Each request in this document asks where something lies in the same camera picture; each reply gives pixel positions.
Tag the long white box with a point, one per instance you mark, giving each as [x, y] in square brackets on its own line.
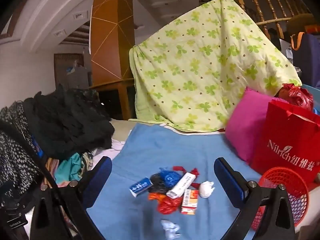
[181, 184]

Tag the orange white box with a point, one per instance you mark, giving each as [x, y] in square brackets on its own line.
[189, 202]

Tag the light blue towel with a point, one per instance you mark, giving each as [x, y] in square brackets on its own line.
[162, 150]

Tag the orange plastic bag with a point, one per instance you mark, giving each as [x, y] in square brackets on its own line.
[153, 196]

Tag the red paper gift bag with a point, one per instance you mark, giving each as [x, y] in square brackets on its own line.
[287, 130]

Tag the striped cloth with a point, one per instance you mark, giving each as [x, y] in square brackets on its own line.
[51, 167]

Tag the black knit garment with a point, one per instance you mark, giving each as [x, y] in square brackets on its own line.
[70, 125]

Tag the teal garment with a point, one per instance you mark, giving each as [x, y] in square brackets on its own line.
[71, 167]

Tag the orange brown wooden pillar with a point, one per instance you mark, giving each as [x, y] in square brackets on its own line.
[112, 42]

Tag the green clover print quilt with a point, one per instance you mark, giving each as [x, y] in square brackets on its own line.
[200, 67]

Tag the white cloth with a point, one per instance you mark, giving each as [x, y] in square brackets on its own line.
[118, 145]

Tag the white tissue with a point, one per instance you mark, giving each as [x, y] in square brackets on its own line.
[170, 228]

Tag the wooden stair railing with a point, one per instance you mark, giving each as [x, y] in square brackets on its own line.
[262, 2]

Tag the blue plastic bag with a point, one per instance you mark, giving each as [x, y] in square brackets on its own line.
[172, 177]

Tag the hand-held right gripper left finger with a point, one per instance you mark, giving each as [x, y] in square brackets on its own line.
[100, 175]

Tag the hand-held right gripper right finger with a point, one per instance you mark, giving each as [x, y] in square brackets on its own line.
[230, 182]

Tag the pink bag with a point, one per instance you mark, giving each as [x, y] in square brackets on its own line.
[247, 125]

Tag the brown wooden door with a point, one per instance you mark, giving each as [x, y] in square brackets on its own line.
[62, 65]

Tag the black white speckled garment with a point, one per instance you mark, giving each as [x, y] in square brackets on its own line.
[15, 160]

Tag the small red plastic bag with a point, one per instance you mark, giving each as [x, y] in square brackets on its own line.
[168, 205]

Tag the black plastic bag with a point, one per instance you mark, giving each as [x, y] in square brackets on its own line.
[157, 181]

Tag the red plastic basket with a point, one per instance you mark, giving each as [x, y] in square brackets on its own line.
[292, 180]

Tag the red cloth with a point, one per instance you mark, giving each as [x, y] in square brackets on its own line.
[195, 173]

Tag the knotted red plastic bag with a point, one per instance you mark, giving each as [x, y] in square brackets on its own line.
[297, 96]

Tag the white paper ball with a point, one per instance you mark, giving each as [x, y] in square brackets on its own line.
[206, 190]

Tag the small blue white box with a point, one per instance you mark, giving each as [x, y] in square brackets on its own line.
[141, 186]

